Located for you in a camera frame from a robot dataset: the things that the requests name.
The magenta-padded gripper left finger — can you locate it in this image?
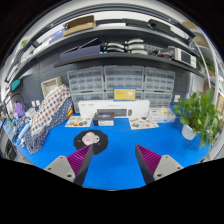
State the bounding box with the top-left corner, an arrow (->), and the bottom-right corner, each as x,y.
43,144 -> 95,187

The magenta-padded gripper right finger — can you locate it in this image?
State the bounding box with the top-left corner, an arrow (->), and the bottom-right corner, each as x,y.
134,143 -> 185,185

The beige computer mouse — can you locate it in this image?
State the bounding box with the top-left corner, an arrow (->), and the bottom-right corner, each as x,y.
81,131 -> 98,146

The black round mouse pad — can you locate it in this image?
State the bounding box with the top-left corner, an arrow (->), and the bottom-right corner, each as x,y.
73,129 -> 110,156

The navy dotted cloth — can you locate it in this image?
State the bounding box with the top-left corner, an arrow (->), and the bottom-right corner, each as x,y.
24,97 -> 74,155

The red white checked cloth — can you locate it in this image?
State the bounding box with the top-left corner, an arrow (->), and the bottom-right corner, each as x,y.
30,83 -> 72,136

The green plant in white pot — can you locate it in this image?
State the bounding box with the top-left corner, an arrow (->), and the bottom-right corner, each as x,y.
173,88 -> 221,148

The small black product box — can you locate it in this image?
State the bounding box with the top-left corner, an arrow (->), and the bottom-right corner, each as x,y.
92,111 -> 116,127

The white keyboard packaging box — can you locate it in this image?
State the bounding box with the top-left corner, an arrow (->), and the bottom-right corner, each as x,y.
77,99 -> 151,120

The yellow and blue box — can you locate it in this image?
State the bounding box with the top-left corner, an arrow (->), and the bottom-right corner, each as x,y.
112,87 -> 137,102

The beige wicker basket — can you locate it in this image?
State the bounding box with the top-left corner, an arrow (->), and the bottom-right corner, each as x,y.
40,76 -> 64,99

